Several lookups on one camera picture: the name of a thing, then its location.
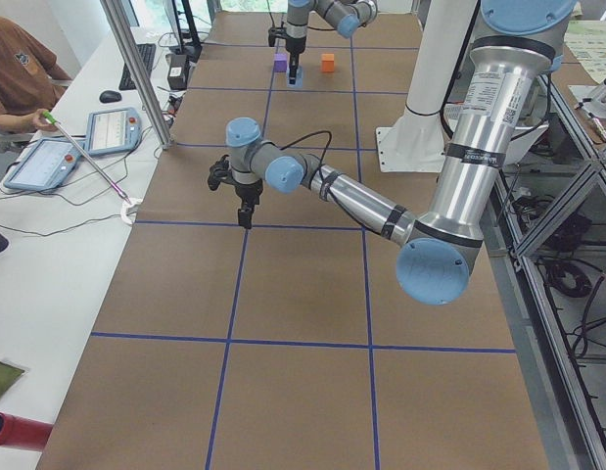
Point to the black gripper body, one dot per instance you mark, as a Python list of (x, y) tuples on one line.
[(248, 192), (295, 48)]

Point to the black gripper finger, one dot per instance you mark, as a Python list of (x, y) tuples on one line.
[(245, 215)]

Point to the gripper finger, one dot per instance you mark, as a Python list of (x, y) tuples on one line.
[(294, 68)]

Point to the light blue foam block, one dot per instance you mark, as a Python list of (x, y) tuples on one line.
[(301, 78)]

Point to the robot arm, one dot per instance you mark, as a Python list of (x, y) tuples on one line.
[(477, 63), (344, 16)]

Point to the purple foam block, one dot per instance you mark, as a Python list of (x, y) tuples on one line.
[(280, 62)]

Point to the orange foam block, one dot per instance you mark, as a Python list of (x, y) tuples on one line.
[(327, 62)]

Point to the black monitor stand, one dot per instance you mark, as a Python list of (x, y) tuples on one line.
[(190, 45)]

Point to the metal reacher grabber tool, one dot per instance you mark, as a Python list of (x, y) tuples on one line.
[(128, 203)]

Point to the black power adapter box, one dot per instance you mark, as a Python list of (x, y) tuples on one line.
[(178, 71)]

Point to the far blue teach pendant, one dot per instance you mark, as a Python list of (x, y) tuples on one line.
[(112, 131)]

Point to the blue teach pendant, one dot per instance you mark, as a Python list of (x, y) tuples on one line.
[(112, 131), (45, 167)]

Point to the black computer mouse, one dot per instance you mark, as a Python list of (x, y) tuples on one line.
[(109, 96)]

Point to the near blue teach pendant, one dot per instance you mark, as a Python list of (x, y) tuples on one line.
[(45, 167)]

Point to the person in brown shirt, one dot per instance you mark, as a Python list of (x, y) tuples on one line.
[(31, 81)]

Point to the green notebook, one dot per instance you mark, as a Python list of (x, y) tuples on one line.
[(9, 374)]

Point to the red cylinder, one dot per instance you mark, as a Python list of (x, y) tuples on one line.
[(22, 433)]

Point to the white camera pedestal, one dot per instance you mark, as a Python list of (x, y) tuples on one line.
[(415, 142)]

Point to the aluminium frame post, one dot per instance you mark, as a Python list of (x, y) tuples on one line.
[(121, 29)]

